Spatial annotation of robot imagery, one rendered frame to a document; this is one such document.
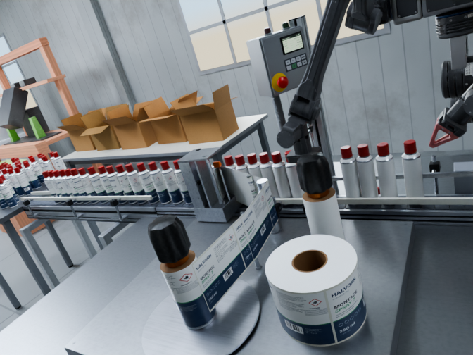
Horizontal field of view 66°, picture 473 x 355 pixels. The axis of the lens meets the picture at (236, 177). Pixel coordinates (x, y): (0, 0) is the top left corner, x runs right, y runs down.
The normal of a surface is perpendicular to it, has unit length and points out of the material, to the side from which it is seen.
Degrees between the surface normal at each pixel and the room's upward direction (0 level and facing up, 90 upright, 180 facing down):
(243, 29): 90
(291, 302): 90
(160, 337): 0
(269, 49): 90
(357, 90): 90
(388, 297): 0
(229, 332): 0
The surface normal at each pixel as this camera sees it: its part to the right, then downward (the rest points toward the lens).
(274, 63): 0.43, 0.23
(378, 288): -0.27, -0.89
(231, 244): 0.79, 0.01
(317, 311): -0.11, 0.40
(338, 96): -0.53, 0.45
